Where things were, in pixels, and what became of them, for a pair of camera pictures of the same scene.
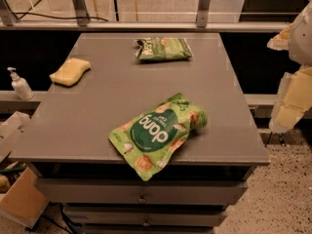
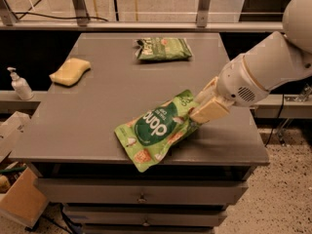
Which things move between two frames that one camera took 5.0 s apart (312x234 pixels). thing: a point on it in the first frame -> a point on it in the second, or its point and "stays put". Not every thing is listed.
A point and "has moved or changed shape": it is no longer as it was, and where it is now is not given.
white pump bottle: [20, 85] stays put
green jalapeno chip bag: [162, 49] stays put
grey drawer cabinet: [101, 191] stays put
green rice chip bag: [149, 141] has moved or changed shape
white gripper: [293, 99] -> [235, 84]
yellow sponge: [70, 72] stays put
